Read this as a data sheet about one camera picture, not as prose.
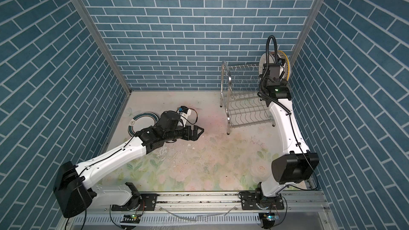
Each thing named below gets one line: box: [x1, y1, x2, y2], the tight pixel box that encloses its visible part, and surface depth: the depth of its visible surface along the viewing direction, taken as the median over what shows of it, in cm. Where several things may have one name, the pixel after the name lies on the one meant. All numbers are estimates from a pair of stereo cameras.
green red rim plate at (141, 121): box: [127, 111, 160, 137], surface depth 101 cm
